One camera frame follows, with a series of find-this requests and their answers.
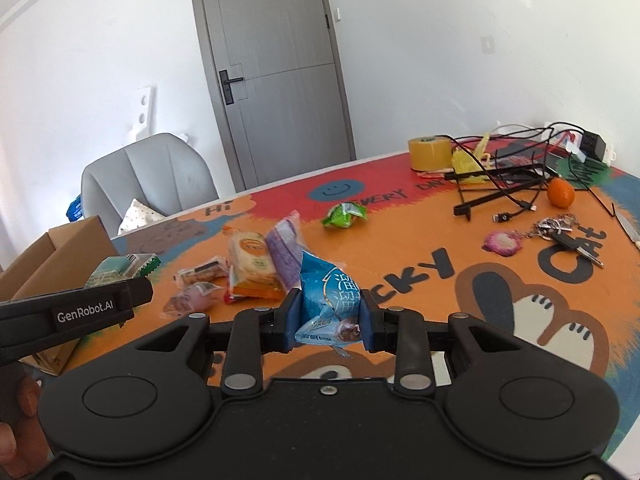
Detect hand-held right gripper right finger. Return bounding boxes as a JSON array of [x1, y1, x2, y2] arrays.
[[360, 290, 522, 398]]

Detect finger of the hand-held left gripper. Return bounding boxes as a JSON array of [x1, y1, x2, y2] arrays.
[[117, 276, 154, 311]]

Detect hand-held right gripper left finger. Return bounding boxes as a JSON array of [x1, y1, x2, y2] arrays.
[[132, 289, 305, 397]]

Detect pale green biscuit packet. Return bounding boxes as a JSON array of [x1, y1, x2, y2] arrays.
[[84, 254, 162, 289]]

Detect light blue snack packet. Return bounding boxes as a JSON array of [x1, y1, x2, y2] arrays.
[[293, 251, 363, 359]]

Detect clear pink snack packet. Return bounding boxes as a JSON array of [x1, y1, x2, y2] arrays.
[[162, 281, 221, 317]]

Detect purple snack packet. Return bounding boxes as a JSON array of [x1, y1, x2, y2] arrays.
[[264, 210, 306, 294]]

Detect clear red snack packet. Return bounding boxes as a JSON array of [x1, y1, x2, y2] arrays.
[[173, 255, 229, 286]]

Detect brown cardboard box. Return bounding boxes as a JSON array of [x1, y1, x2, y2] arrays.
[[0, 215, 121, 376]]

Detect orange red bread packet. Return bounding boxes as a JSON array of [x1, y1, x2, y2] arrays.
[[222, 226, 282, 306]]

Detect bright green snack packet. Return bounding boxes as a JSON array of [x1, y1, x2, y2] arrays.
[[321, 201, 369, 230]]

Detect person's left hand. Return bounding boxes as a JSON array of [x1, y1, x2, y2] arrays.
[[0, 375, 54, 479]]

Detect dotted white pillow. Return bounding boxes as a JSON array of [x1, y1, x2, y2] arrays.
[[117, 198, 166, 236]]

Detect colourful cat table mat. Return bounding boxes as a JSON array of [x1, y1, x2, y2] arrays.
[[107, 150, 640, 392]]

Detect grey chair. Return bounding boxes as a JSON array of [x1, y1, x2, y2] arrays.
[[81, 132, 220, 236]]

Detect yellow tape roll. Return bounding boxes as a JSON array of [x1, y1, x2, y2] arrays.
[[407, 135, 454, 172]]

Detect black metal stand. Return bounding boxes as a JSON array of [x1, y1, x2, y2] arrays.
[[444, 162, 559, 222]]

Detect white foam board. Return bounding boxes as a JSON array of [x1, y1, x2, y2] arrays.
[[124, 85, 156, 141]]

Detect yellow plastic bag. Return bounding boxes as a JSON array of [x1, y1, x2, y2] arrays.
[[449, 132, 497, 184]]

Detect bunch of keys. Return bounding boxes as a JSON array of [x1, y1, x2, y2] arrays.
[[524, 213, 606, 269]]

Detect orange fruit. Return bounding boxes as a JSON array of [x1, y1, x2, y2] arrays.
[[546, 177, 575, 209]]

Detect grey door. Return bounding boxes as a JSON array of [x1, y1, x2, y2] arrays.
[[186, 0, 357, 194]]

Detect black charger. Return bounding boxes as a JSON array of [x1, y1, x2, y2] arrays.
[[575, 130, 608, 159]]

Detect white power strip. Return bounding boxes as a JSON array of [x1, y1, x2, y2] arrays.
[[565, 132, 617, 167]]

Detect pink keychain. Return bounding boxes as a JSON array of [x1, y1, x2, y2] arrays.
[[482, 229, 524, 257]]

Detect black plug cable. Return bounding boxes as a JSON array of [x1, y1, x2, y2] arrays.
[[492, 179, 552, 224]]

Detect black door handle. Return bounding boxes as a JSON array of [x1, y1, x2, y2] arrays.
[[218, 69, 245, 105]]

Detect white-handled knife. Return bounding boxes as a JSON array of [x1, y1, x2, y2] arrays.
[[613, 208, 640, 252]]

